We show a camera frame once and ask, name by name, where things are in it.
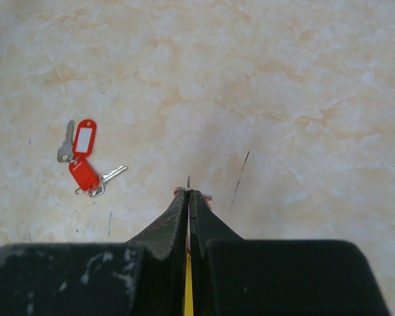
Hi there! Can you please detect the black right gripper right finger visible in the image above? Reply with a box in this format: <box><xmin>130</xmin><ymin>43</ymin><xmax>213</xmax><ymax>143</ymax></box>
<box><xmin>189</xmin><ymin>191</ymin><xmax>390</xmax><ymax>315</ymax></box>

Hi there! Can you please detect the red key tag white label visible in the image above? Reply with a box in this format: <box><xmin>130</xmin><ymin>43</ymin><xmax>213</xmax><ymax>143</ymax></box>
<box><xmin>72</xmin><ymin>119</ymin><xmax>97</xmax><ymax>157</ymax></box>

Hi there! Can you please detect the red key tag plain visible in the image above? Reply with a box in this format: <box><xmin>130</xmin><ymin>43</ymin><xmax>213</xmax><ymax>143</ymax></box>
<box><xmin>68</xmin><ymin>157</ymin><xmax>100</xmax><ymax>194</ymax></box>

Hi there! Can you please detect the yellow blue cartoon cloth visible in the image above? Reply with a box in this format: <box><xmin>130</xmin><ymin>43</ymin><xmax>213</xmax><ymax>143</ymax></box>
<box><xmin>184</xmin><ymin>253</ymin><xmax>194</xmax><ymax>316</ymax></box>

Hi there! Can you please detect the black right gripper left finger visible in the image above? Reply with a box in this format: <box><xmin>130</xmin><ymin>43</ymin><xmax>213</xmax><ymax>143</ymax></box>
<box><xmin>0</xmin><ymin>190</ymin><xmax>188</xmax><ymax>315</ymax></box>

